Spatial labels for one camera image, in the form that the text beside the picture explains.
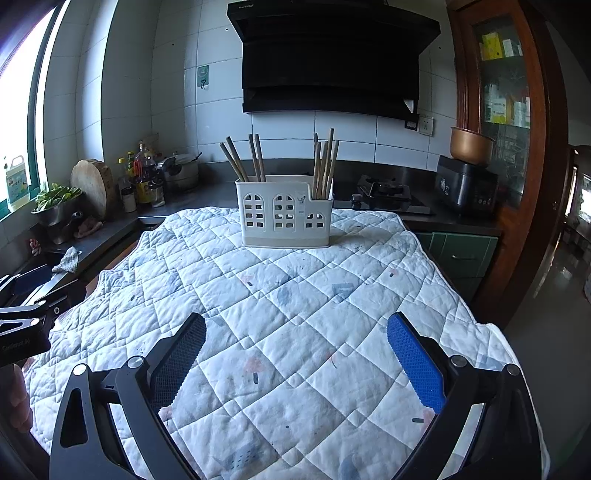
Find dark kitchen counter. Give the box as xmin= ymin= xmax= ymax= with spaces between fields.
xmin=0 ymin=178 xmax=504 ymax=296

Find steel bowl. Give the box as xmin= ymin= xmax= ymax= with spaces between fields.
xmin=31 ymin=191 xmax=84 ymax=245

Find person's left hand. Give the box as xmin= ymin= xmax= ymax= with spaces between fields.
xmin=8 ymin=363 xmax=34 ymax=435

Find white plastic utensil holder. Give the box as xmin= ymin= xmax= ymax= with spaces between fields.
xmin=235 ymin=175 xmax=334 ymax=247

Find green leafy vegetables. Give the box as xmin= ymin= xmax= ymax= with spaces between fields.
xmin=34 ymin=182 xmax=84 ymax=206

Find black range hood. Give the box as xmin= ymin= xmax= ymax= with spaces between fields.
xmin=226 ymin=0 xmax=441 ymax=121

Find copper inner pot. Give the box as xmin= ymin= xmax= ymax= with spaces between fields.
xmin=449 ymin=126 xmax=497 ymax=168

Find white quilted cloth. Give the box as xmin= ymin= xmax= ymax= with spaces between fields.
xmin=21 ymin=205 xmax=548 ymax=480

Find black rice cooker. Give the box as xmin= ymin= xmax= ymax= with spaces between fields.
xmin=434 ymin=154 xmax=500 ymax=219

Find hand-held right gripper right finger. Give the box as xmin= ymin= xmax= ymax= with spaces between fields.
xmin=385 ymin=311 xmax=543 ymax=480

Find yellow box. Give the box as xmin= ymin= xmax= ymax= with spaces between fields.
xmin=480 ymin=32 xmax=504 ymax=61

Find cooking oil bottle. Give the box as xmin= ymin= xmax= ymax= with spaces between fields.
xmin=134 ymin=143 xmax=155 ymax=206

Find pink rag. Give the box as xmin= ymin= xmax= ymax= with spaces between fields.
xmin=74 ymin=219 xmax=105 ymax=238

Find round wooden chopping board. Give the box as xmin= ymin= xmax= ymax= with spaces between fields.
xmin=69 ymin=158 xmax=115 ymax=220

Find grey dishcloth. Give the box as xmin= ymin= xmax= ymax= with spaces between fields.
xmin=52 ymin=246 xmax=83 ymax=275

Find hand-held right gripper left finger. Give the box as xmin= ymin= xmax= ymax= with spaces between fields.
xmin=48 ymin=311 xmax=208 ymax=480

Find green lower cabinet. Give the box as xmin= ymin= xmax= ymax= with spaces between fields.
xmin=406 ymin=228 xmax=502 ymax=301

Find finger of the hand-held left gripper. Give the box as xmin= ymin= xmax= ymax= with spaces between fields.
xmin=0 ymin=267 xmax=54 ymax=301
xmin=0 ymin=295 xmax=75 ymax=326

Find wooden glass-door cabinet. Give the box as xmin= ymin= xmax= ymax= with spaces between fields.
xmin=445 ymin=0 xmax=571 ymax=328

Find black gas stove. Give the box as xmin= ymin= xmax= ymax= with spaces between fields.
xmin=332 ymin=174 xmax=435 ymax=217

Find kitchen window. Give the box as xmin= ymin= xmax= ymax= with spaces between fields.
xmin=0 ymin=0 xmax=70 ymax=222

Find white detergent jug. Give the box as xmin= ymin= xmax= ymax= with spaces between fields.
xmin=6 ymin=154 xmax=29 ymax=210

